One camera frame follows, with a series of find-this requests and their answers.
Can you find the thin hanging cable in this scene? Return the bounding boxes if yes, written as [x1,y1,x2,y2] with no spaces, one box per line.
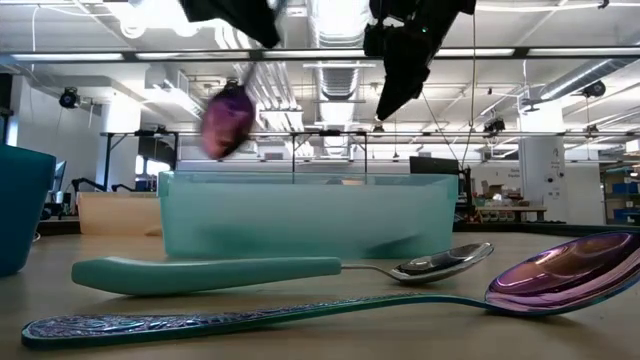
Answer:
[459,14,478,169]

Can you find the black overhead crossbar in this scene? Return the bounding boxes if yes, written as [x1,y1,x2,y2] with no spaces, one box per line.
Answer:
[0,46,640,65]

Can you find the translucent green plastic bin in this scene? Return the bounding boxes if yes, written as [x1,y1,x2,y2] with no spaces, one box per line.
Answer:
[157,170,460,261]

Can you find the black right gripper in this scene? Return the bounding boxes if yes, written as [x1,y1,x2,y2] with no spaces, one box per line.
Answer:
[362,0,477,122]

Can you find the translucent orange plastic bin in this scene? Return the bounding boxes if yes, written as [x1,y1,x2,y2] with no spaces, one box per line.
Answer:
[76,191,164,237]

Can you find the iridescent rainbow spoon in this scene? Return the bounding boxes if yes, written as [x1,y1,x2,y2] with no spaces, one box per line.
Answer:
[19,229,640,351]
[198,63,259,162]

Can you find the teal-handled silver spoon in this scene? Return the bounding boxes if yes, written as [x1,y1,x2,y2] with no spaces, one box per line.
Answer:
[70,242,496,297]

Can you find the silver ventilation duct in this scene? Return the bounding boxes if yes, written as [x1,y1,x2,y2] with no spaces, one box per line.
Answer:
[305,0,377,157]
[537,57,640,101]

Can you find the background work table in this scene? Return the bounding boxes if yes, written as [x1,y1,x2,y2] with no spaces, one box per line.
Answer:
[472,204,549,225]

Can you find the blue storage shelves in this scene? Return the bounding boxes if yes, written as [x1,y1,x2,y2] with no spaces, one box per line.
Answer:
[602,164,640,226]

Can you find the dark background panel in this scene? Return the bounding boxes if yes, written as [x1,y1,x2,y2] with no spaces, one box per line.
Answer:
[138,130,180,174]

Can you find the long ceiling light fixture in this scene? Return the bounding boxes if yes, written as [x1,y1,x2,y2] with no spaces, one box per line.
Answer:
[149,78,226,132]

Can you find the white pillar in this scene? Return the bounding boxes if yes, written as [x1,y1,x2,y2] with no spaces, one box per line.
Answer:
[518,135,568,224]

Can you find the black background monitor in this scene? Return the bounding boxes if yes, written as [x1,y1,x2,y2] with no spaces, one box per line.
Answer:
[409,155,461,177]

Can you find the black table frame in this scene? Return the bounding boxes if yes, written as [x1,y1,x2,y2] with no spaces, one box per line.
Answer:
[37,215,640,238]

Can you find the teal plastic cup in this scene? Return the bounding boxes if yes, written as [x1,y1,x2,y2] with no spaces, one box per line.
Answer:
[0,144,57,279]

